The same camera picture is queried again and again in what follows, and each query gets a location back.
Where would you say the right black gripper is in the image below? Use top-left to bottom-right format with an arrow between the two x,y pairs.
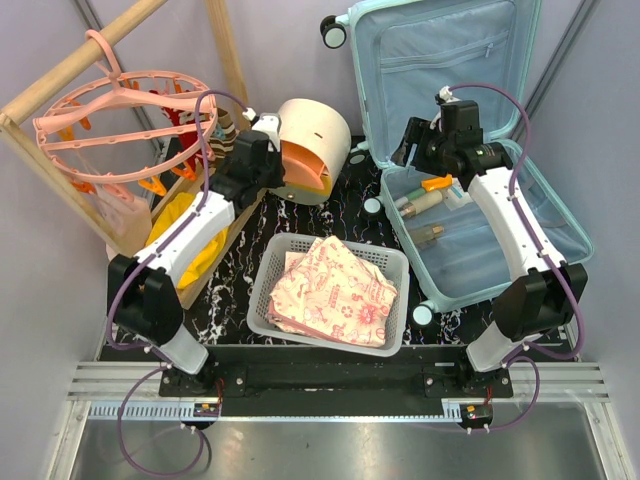
389,117 -> 454,179

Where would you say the pale green tube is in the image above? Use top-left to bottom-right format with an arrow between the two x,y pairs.
394,187 -> 426,209

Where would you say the cream cosmetic bottle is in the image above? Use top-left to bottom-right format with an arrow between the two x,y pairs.
400,190 -> 443,218

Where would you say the pink toy washing machine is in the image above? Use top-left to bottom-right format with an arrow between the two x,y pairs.
270,98 -> 351,206

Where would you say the white cosmetic box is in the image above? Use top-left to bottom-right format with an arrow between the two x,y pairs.
444,179 -> 473,211

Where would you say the light blue ribbed suitcase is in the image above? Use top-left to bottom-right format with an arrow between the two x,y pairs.
320,1 -> 593,332

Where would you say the small clear glass bottle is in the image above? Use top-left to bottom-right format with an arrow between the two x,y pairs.
409,225 -> 445,245

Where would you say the white perforated plastic basket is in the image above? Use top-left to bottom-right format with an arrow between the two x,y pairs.
246,233 -> 410,358

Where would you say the cream pink cartoon print cloth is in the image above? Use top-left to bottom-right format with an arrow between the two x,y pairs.
266,236 -> 398,348

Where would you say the orange capped tube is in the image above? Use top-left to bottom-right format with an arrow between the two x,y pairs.
421,175 -> 453,193

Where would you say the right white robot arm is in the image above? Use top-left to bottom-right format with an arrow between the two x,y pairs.
392,100 -> 588,397

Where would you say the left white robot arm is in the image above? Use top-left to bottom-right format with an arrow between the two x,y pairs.
107,129 -> 284,396

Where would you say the brown striped sock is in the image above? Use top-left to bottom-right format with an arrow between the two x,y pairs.
208,109 -> 238,161

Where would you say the red hanging sock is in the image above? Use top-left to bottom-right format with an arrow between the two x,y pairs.
161,107 -> 198,150

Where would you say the yellow cloth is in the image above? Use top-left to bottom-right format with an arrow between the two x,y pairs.
144,192 -> 229,290

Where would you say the pink round clip hanger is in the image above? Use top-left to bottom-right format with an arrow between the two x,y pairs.
33,30 -> 218,190

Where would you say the translucent plastic bag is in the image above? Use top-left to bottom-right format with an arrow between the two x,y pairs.
96,184 -> 152,253

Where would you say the black marble pattern mat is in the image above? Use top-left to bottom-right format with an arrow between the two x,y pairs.
102,134 -> 576,347

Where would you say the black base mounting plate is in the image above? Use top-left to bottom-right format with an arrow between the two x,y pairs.
159,345 -> 513,419

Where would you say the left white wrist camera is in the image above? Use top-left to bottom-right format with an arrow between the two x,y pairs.
252,113 -> 282,152

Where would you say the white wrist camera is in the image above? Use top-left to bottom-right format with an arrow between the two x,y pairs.
435,86 -> 459,107
252,113 -> 282,152

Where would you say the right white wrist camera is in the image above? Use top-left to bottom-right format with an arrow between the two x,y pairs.
435,86 -> 459,107

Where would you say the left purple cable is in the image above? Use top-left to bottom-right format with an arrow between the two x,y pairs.
106,90 -> 257,475

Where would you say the wooden clothes rack frame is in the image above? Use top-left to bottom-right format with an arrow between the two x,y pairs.
0,0 -> 266,312

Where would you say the aluminium rail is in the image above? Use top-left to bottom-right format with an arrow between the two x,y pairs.
68,361 -> 610,403

